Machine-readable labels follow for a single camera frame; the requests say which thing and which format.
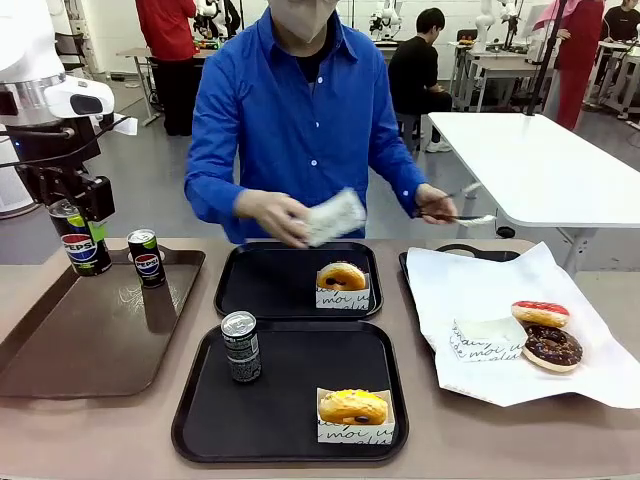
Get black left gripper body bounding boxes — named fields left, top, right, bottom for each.
left=2, top=114, right=102, bottom=172

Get large black Pepsi can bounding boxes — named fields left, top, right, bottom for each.
left=48, top=198, right=113, bottom=278

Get black patterned Pepsi can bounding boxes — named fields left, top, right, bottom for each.
left=220, top=310, right=263, bottom=385

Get white paper wrappers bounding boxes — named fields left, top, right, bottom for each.
left=299, top=187, right=368, bottom=248

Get yellow glazed donut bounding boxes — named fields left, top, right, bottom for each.
left=316, top=261, right=368, bottom=292
left=318, top=388, right=390, bottom=426

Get white printed paper box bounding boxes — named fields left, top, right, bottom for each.
left=451, top=316, right=529, bottom=364
left=314, top=272, right=371, bottom=311
left=316, top=387, right=396, bottom=445

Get dark serving tongs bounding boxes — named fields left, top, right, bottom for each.
left=414, top=182, right=497, bottom=229

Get person's right forearm blue sleeve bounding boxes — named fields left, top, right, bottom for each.
left=183, top=164, right=249, bottom=221

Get person's left forearm blue sleeve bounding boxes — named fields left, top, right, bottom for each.
left=372, top=144, right=427, bottom=214

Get person's right hand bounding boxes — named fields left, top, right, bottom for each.
left=234, top=188, right=312, bottom=250

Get person's left hand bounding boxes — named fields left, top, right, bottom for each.
left=413, top=183, right=459, bottom=221

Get slim black Pepsi can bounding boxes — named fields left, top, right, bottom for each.
left=126, top=228, right=167, bottom=290

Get black office chair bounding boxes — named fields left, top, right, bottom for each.
left=53, top=30, right=84, bottom=71

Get grey background table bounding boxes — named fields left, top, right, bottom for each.
left=115, top=47, right=211, bottom=126

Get brown plastic tray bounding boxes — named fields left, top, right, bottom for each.
left=0, top=248, right=207, bottom=400

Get person in red top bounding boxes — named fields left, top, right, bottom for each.
left=134, top=0, right=199, bottom=137

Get smaller black plastic tray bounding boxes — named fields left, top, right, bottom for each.
left=213, top=241, right=384, bottom=321

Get person in blue shirt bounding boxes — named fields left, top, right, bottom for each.
left=183, top=0, right=429, bottom=246

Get larger black plastic tray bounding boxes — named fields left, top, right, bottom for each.
left=171, top=320, right=411, bottom=464

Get grey plastic stool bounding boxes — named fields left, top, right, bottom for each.
left=396, top=112, right=424, bottom=154

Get seated person in black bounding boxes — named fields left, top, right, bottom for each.
left=387, top=7, right=455, bottom=154

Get white paper sheet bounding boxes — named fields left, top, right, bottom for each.
left=405, top=241, right=640, bottom=410

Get white background table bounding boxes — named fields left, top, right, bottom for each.
left=452, top=42, right=556, bottom=114

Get large white table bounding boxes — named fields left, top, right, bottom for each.
left=428, top=112, right=640, bottom=274

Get pink glazed donut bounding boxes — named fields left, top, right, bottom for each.
left=510, top=300, right=571, bottom=329

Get chocolate sprinkled donut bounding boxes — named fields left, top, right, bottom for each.
left=519, top=324, right=585, bottom=374

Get person in red dress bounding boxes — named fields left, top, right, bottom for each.
left=532, top=0, right=607, bottom=132

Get distant person in black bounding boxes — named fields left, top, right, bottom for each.
left=599, top=0, right=640, bottom=44

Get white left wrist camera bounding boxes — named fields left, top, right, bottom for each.
left=112, top=113, right=139, bottom=137

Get black tray with handle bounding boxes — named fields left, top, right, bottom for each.
left=398, top=243, right=522, bottom=396

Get white table with frame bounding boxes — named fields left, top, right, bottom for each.
left=584, top=39, right=640, bottom=119

